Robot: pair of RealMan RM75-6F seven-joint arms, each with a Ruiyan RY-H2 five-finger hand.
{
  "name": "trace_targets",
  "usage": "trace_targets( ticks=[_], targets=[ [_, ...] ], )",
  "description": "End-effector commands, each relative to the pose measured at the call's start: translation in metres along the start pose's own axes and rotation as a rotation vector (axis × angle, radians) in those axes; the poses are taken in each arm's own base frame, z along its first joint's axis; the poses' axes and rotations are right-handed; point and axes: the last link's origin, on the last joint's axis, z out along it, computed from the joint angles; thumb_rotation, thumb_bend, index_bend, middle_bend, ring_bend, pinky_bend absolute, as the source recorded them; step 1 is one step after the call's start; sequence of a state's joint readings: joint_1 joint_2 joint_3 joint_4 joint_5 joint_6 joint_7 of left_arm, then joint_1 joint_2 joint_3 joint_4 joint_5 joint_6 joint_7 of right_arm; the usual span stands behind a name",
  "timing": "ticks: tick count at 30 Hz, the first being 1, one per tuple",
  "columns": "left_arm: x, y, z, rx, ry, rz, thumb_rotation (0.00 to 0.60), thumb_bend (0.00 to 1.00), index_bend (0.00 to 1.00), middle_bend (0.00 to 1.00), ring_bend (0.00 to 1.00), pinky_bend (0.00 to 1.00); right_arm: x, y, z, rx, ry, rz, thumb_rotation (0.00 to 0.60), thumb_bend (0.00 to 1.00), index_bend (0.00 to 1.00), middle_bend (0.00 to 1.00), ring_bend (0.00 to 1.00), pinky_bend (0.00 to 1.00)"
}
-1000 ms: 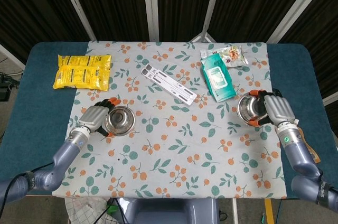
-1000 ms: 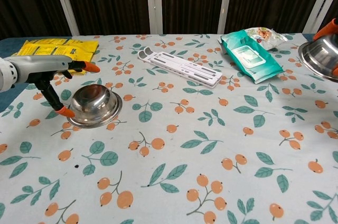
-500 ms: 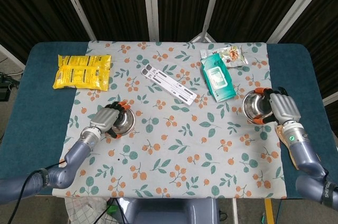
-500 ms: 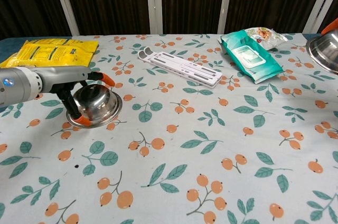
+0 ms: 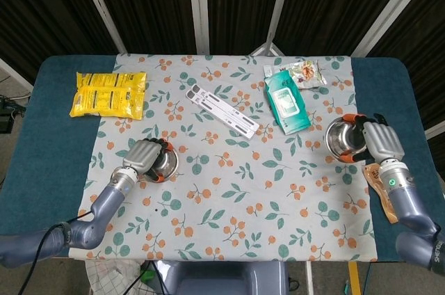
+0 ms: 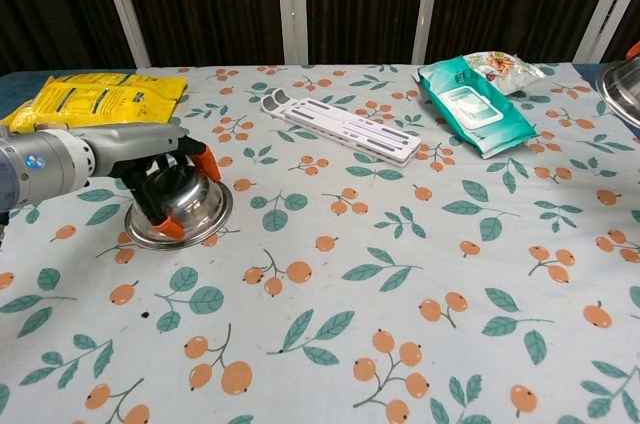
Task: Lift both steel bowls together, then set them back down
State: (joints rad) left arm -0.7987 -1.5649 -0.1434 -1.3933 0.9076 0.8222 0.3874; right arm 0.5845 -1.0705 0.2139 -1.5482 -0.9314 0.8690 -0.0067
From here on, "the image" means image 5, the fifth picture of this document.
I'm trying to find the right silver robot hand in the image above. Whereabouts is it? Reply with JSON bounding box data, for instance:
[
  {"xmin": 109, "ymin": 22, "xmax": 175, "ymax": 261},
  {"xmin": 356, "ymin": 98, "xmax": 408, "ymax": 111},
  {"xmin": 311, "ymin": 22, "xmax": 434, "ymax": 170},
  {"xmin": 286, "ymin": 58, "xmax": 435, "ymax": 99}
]
[{"xmin": 339, "ymin": 113, "xmax": 406, "ymax": 164}]

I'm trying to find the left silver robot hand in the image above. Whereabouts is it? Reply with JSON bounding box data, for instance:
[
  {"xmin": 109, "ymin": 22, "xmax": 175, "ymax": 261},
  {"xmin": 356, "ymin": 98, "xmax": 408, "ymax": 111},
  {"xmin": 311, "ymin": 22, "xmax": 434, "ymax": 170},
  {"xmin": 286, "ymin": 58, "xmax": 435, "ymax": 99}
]
[{"xmin": 122, "ymin": 138, "xmax": 175, "ymax": 184}]

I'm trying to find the stainless steel bowl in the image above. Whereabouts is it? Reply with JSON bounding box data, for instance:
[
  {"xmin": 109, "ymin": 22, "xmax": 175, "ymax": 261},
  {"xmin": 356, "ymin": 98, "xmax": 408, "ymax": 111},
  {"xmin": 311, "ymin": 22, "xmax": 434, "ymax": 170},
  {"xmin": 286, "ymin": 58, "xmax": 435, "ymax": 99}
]
[
  {"xmin": 142, "ymin": 141, "xmax": 180, "ymax": 183},
  {"xmin": 325, "ymin": 116, "xmax": 369, "ymax": 164}
]

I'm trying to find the brown sauce sachet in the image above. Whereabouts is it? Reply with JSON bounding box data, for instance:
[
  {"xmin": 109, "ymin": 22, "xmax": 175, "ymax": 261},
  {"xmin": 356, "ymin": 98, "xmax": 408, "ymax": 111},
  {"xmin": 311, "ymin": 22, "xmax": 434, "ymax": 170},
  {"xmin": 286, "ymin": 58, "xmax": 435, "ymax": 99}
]
[{"xmin": 361, "ymin": 162, "xmax": 401, "ymax": 225}]

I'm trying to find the yellow snack bag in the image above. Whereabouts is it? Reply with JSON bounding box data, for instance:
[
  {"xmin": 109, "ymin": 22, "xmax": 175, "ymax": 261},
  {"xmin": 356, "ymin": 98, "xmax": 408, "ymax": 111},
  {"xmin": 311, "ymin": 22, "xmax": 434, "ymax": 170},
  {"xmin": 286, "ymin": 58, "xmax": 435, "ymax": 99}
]
[{"xmin": 69, "ymin": 71, "xmax": 147, "ymax": 121}]

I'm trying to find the fruit print tablecloth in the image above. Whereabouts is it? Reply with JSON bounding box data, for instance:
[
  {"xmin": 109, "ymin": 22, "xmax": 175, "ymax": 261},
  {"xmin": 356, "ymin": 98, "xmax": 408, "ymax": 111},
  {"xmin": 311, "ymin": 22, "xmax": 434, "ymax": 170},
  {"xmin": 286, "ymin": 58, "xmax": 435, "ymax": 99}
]
[{"xmin": 67, "ymin": 53, "xmax": 379, "ymax": 263}]

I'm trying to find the blue table cover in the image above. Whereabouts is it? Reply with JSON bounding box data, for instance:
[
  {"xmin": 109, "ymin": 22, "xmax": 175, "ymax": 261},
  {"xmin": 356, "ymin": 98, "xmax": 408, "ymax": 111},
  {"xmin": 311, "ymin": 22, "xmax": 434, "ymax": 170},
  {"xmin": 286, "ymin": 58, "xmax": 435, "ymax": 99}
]
[{"xmin": 0, "ymin": 54, "xmax": 429, "ymax": 257}]

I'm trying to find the white folding stand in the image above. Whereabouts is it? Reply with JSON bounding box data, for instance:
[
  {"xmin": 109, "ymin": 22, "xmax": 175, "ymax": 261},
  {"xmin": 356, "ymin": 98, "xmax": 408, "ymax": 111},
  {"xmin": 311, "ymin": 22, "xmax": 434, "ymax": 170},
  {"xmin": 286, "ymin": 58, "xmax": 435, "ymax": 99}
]
[{"xmin": 186, "ymin": 82, "xmax": 262, "ymax": 141}]

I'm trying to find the clear printed snack packet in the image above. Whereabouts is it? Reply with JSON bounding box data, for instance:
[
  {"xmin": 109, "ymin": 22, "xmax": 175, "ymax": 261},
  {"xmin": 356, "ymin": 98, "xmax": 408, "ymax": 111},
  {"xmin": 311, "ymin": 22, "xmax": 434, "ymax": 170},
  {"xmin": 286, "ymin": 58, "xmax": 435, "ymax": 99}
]
[{"xmin": 263, "ymin": 60, "xmax": 328, "ymax": 90}]

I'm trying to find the teal wet wipes pack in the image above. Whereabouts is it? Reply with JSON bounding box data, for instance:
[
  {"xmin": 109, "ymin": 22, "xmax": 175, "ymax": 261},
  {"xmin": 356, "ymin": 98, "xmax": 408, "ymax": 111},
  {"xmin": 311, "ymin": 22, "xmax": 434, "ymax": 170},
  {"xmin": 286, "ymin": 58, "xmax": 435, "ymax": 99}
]
[{"xmin": 264, "ymin": 71, "xmax": 312, "ymax": 136}]

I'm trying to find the white checked bag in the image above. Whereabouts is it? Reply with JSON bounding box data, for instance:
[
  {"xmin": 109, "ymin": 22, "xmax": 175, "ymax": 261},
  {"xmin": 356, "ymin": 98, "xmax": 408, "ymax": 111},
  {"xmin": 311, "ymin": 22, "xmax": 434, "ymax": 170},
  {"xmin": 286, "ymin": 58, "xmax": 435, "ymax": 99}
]
[{"xmin": 85, "ymin": 260, "xmax": 154, "ymax": 295}]

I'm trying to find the black floor device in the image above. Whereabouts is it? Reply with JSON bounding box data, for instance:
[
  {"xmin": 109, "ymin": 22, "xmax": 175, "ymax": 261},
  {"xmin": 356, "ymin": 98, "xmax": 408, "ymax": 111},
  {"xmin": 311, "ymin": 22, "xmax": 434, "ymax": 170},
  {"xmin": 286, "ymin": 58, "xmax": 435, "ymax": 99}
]
[{"xmin": 0, "ymin": 98, "xmax": 17, "ymax": 134}]

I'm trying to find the grey-blue robot torso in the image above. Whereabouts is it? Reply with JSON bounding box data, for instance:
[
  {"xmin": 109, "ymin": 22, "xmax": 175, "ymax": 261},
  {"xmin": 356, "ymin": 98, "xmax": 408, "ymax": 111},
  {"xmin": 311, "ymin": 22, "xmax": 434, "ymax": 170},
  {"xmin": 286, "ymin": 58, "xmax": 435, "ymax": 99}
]
[{"xmin": 152, "ymin": 260, "xmax": 289, "ymax": 295}]

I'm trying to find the white tripod stand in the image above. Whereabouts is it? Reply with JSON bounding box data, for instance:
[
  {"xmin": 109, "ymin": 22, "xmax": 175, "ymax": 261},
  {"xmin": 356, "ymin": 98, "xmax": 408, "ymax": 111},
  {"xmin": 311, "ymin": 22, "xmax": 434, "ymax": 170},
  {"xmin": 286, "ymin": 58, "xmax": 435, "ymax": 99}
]
[{"xmin": 250, "ymin": 26, "xmax": 284, "ymax": 56}]

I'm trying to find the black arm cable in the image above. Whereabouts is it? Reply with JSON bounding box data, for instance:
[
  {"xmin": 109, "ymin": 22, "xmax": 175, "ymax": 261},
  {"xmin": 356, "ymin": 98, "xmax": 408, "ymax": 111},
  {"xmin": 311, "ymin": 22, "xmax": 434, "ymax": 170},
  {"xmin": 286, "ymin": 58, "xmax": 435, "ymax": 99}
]
[{"xmin": 33, "ymin": 209, "xmax": 97, "ymax": 268}]

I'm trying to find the dark folding screen white frame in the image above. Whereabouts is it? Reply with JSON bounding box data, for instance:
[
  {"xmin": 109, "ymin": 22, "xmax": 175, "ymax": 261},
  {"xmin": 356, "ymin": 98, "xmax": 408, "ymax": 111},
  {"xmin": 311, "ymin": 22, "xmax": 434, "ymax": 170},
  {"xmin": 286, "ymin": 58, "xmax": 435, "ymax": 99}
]
[{"xmin": 0, "ymin": 0, "xmax": 445, "ymax": 139}]

